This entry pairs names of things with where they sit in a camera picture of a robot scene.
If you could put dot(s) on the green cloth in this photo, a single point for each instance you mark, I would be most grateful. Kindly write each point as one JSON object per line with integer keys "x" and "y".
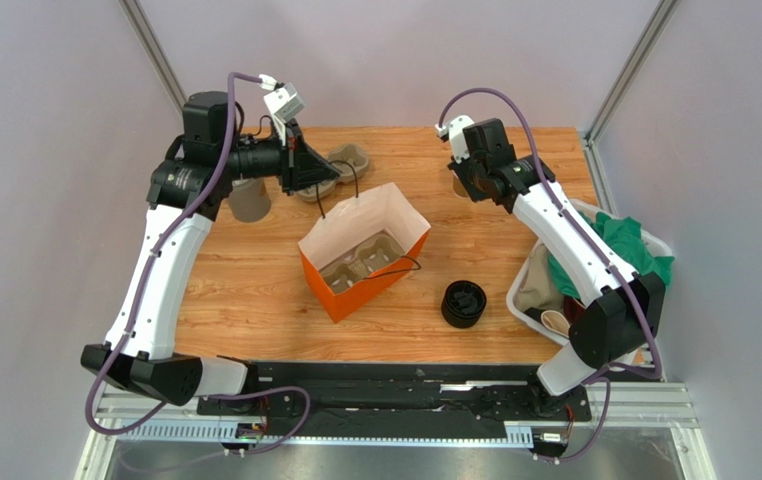
{"x": 624, "y": 237}

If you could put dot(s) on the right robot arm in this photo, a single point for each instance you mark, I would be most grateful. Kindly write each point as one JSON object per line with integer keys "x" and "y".
{"x": 622, "y": 306}

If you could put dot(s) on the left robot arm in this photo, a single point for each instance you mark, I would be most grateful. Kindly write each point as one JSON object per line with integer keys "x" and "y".
{"x": 198, "y": 172}

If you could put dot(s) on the beige cloth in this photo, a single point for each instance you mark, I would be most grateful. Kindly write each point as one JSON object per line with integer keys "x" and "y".
{"x": 538, "y": 290}

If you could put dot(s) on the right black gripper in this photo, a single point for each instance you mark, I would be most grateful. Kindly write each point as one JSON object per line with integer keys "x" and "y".
{"x": 464, "y": 171}

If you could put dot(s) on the orange paper bag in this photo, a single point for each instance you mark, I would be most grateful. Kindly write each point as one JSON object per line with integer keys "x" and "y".
{"x": 347, "y": 224}

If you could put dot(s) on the pulp cup carrier tray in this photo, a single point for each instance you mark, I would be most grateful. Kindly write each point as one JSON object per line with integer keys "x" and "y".
{"x": 376, "y": 257}

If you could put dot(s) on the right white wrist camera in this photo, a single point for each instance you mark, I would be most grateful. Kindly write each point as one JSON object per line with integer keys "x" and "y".
{"x": 452, "y": 132}

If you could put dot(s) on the aluminium front frame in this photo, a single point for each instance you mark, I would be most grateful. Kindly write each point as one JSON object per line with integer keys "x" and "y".
{"x": 616, "y": 402}

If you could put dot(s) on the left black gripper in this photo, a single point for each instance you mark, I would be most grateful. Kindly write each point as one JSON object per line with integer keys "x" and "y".
{"x": 300, "y": 166}

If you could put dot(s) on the grey straw holder cup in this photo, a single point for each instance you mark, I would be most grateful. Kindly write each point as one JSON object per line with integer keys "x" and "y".
{"x": 249, "y": 201}

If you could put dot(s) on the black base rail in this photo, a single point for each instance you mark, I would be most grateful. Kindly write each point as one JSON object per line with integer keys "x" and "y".
{"x": 430, "y": 401}

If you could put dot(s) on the stack of black lids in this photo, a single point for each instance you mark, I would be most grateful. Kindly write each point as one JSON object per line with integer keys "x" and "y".
{"x": 463, "y": 304}

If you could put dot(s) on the stack of paper cups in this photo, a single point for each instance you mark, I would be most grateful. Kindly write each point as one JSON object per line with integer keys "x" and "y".
{"x": 458, "y": 187}

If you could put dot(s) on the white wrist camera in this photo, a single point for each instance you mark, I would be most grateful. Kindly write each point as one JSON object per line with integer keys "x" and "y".
{"x": 452, "y": 132}
{"x": 283, "y": 102}

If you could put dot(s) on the dark red cloth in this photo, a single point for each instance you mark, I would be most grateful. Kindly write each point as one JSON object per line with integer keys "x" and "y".
{"x": 573, "y": 309}

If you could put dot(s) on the left aluminium frame post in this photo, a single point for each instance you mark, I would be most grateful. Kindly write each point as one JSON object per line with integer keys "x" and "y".
{"x": 149, "y": 41}

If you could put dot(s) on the white laundry basket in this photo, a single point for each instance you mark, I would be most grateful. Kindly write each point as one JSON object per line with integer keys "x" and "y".
{"x": 551, "y": 323}

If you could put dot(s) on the right aluminium frame post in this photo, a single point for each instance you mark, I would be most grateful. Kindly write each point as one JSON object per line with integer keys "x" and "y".
{"x": 652, "y": 31}

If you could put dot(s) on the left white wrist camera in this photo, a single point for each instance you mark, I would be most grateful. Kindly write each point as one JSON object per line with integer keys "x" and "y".
{"x": 283, "y": 102}

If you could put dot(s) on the aluminium frame post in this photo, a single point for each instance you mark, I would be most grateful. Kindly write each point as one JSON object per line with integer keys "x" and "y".
{"x": 149, "y": 41}
{"x": 652, "y": 31}

